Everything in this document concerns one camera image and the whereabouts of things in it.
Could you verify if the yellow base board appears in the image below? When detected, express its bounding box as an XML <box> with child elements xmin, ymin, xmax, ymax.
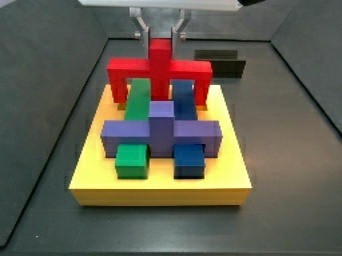
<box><xmin>70</xmin><ymin>85</ymin><xmax>253</xmax><ymax>206</ymax></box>

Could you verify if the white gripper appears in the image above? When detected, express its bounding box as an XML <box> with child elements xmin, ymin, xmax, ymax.
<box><xmin>78</xmin><ymin>0</ymin><xmax>267</xmax><ymax>60</ymax></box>

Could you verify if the red cross-shaped block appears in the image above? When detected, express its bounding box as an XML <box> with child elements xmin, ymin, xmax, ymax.
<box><xmin>107</xmin><ymin>39</ymin><xmax>213</xmax><ymax>106</ymax></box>

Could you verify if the blue bar block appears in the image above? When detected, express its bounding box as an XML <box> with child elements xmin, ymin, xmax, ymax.
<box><xmin>173</xmin><ymin>80</ymin><xmax>206</xmax><ymax>179</ymax></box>

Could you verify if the green bar block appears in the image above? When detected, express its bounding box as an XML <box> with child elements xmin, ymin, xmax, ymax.
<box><xmin>115</xmin><ymin>79</ymin><xmax>151</xmax><ymax>179</ymax></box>

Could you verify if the black angle bracket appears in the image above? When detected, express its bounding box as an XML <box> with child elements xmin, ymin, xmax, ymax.
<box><xmin>194</xmin><ymin>50</ymin><xmax>246</xmax><ymax>78</ymax></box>

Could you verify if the purple cross-shaped block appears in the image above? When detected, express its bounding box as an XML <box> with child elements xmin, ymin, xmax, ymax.
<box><xmin>100</xmin><ymin>101</ymin><xmax>223</xmax><ymax>158</ymax></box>

